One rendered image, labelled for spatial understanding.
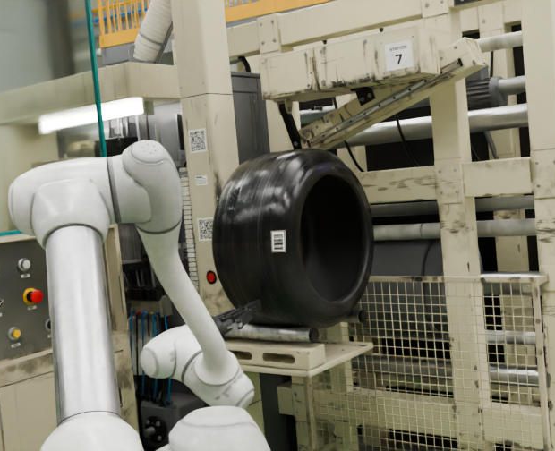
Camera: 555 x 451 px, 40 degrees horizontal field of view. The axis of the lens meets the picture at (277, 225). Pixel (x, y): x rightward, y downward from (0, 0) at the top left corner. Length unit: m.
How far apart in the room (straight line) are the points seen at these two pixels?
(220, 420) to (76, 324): 0.31
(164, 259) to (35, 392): 0.92
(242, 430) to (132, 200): 0.53
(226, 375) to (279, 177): 0.65
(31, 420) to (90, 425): 1.24
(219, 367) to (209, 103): 1.00
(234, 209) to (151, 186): 0.77
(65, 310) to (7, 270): 1.09
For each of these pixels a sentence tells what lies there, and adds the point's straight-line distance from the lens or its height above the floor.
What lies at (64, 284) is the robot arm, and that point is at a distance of 1.37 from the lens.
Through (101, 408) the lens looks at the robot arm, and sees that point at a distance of 1.25.
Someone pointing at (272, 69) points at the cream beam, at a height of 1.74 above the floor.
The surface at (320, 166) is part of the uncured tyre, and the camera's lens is 2.28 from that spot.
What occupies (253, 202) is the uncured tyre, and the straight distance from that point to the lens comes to 2.18.
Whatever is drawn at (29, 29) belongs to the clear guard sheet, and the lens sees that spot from 2.54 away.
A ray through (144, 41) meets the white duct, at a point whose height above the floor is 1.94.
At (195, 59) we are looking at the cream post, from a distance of 2.54.
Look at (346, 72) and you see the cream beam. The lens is 2.50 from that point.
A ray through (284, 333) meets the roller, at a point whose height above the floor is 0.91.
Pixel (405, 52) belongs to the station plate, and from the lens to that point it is 2.40.
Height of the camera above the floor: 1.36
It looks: 3 degrees down
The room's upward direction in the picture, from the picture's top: 5 degrees counter-clockwise
